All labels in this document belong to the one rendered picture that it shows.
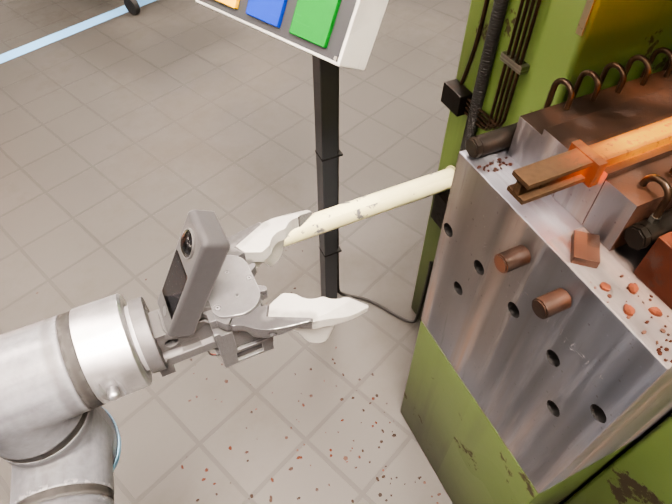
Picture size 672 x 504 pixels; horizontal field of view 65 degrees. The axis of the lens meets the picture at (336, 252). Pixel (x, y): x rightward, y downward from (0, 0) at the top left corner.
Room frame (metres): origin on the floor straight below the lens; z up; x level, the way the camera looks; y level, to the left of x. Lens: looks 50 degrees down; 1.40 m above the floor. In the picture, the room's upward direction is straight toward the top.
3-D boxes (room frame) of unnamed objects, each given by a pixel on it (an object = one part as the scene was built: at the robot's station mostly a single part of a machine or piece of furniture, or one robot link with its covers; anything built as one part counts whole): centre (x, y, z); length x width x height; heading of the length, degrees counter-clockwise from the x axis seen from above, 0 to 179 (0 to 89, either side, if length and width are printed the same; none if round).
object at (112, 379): (0.24, 0.20, 0.98); 0.10 x 0.05 x 0.09; 25
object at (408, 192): (0.77, -0.06, 0.62); 0.44 x 0.05 x 0.05; 115
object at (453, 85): (0.90, -0.24, 0.80); 0.06 x 0.03 x 0.04; 25
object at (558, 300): (0.36, -0.26, 0.87); 0.04 x 0.03 x 0.03; 115
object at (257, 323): (0.27, 0.06, 0.99); 0.09 x 0.05 x 0.02; 83
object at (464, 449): (0.54, -0.51, 0.23); 0.56 x 0.38 x 0.47; 115
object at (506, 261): (0.43, -0.23, 0.87); 0.04 x 0.03 x 0.03; 115
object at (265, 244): (0.37, 0.06, 0.97); 0.09 x 0.03 x 0.06; 147
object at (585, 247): (0.41, -0.30, 0.92); 0.04 x 0.03 x 0.01; 163
